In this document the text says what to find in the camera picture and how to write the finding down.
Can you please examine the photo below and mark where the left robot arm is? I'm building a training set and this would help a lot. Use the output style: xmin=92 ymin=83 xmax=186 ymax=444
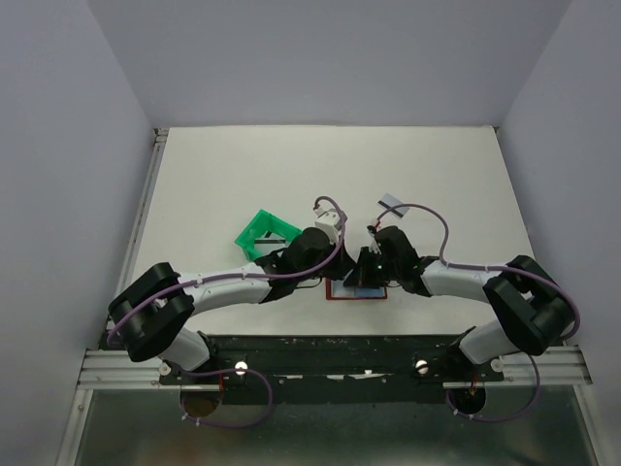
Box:
xmin=107 ymin=227 xmax=352 ymax=383

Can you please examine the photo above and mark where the red card holder wallet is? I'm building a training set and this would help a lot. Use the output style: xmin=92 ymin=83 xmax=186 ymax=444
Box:
xmin=325 ymin=280 xmax=387 ymax=301

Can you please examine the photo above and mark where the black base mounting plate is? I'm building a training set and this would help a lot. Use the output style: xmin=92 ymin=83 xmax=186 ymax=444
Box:
xmin=160 ymin=335 xmax=504 ymax=405

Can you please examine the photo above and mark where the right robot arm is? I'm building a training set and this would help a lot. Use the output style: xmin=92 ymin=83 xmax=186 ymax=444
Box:
xmin=343 ymin=226 xmax=579 ymax=381

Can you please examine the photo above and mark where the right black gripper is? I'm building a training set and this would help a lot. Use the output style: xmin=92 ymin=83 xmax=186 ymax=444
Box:
xmin=343 ymin=246 xmax=401 ymax=289

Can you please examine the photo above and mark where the front aluminium rail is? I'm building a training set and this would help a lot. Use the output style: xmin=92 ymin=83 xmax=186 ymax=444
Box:
xmin=78 ymin=347 xmax=593 ymax=391

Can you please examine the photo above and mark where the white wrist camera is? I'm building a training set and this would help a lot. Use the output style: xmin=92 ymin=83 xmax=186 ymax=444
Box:
xmin=313 ymin=206 xmax=347 ymax=244
xmin=367 ymin=222 xmax=380 ymax=253

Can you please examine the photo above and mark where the left aluminium rail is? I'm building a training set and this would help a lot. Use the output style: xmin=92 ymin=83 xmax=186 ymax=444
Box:
xmin=107 ymin=126 xmax=169 ymax=336

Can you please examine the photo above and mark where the aluminium rail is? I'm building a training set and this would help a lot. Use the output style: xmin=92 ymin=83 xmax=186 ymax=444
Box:
xmin=78 ymin=347 xmax=593 ymax=391
xmin=107 ymin=126 xmax=169 ymax=336

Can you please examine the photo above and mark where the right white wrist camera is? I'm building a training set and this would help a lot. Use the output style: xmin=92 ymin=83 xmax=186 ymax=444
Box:
xmin=367 ymin=222 xmax=380 ymax=253

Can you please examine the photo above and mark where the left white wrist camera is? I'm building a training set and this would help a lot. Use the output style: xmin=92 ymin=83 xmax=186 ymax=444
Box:
xmin=313 ymin=206 xmax=347 ymax=244

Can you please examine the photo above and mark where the white magnetic stripe card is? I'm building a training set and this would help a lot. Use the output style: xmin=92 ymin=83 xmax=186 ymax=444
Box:
xmin=377 ymin=193 xmax=409 ymax=218

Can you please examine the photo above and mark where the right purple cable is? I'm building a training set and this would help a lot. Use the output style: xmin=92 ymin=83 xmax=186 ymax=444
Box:
xmin=373 ymin=202 xmax=583 ymax=423

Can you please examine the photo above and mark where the green plastic card tray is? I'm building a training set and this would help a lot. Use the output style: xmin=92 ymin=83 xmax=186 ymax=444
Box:
xmin=235 ymin=210 xmax=302 ymax=261

